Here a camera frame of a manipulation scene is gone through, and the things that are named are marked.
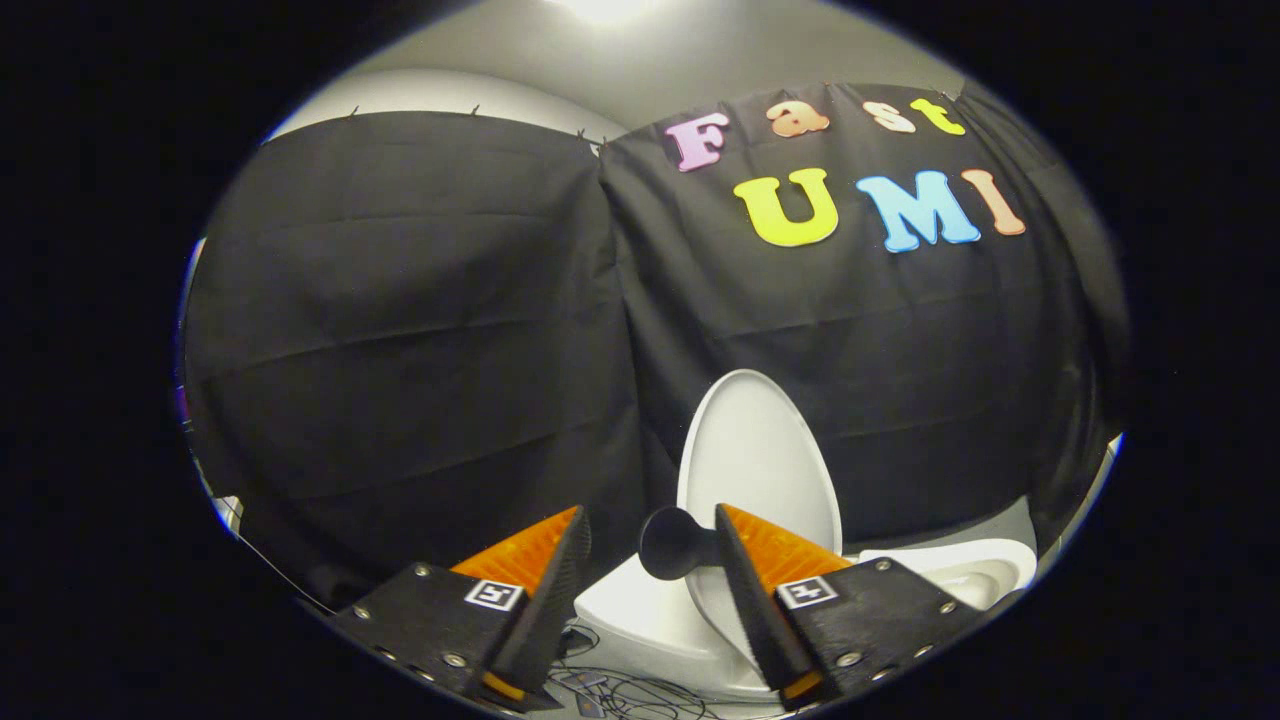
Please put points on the white toilet lid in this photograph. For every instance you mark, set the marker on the white toilet lid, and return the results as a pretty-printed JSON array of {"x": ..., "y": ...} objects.
[{"x": 760, "y": 460}]

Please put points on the black backdrop cloth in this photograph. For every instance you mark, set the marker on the black backdrop cloth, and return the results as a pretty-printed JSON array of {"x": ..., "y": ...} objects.
[{"x": 420, "y": 350}]

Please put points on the large ceiling light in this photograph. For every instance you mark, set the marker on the large ceiling light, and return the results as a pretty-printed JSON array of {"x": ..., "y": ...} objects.
[{"x": 605, "y": 8}]

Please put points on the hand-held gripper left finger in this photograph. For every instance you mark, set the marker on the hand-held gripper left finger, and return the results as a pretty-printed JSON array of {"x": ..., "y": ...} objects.
[{"x": 545, "y": 610}]

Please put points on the white ceramic toilet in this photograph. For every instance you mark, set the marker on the white ceramic toilet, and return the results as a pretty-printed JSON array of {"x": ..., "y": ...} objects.
[{"x": 640, "y": 620}]

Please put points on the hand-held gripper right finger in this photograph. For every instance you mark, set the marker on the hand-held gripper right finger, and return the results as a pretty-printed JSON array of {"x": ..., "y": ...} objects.
[{"x": 765, "y": 620}]

